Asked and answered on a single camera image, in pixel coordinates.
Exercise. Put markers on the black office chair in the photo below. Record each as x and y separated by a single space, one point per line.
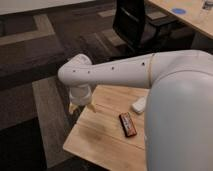
140 26

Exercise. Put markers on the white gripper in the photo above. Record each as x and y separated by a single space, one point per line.
80 96

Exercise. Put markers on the blue round disc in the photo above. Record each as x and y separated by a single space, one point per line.
178 11

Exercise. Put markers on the brown snack bar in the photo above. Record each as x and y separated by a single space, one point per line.
127 124

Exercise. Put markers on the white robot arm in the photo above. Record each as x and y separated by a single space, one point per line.
179 108

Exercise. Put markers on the white small box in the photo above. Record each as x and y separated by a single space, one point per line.
139 105

